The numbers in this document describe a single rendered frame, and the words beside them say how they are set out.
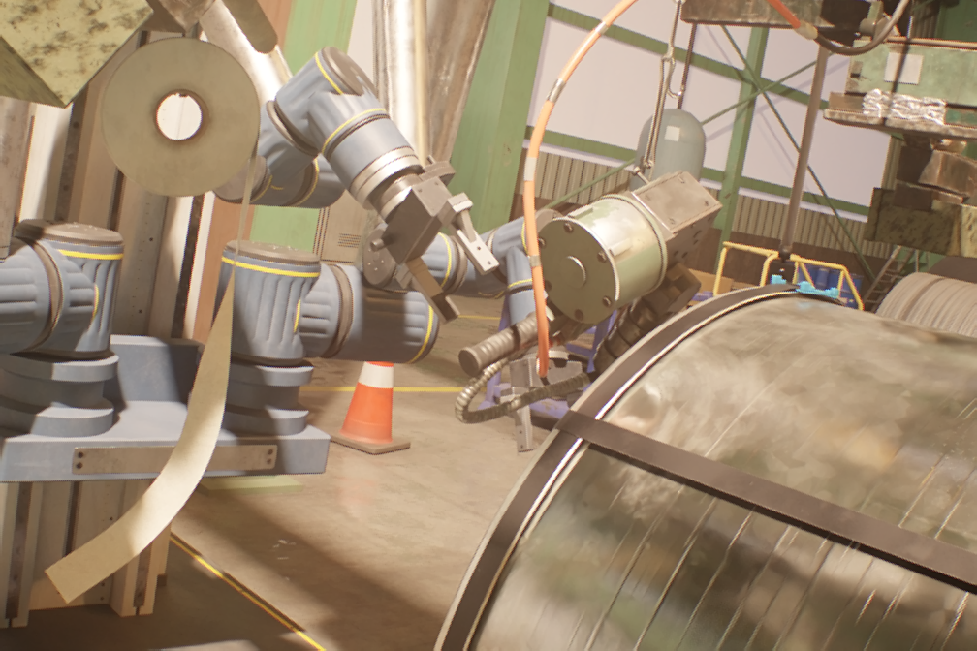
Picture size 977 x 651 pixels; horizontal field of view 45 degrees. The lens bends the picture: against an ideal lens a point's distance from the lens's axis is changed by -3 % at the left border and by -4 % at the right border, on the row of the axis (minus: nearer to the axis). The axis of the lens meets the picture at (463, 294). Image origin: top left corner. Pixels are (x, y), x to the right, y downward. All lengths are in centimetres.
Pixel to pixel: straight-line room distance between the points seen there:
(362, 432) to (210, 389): 467
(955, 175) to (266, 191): 161
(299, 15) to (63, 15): 386
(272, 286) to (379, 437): 370
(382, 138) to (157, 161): 49
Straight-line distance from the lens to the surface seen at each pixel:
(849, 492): 131
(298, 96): 170
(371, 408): 599
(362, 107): 167
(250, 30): 141
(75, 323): 215
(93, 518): 275
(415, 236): 163
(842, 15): 259
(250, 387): 240
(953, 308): 703
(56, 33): 98
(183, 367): 256
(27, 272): 205
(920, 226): 269
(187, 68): 123
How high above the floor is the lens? 146
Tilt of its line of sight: 6 degrees down
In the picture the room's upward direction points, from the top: 11 degrees clockwise
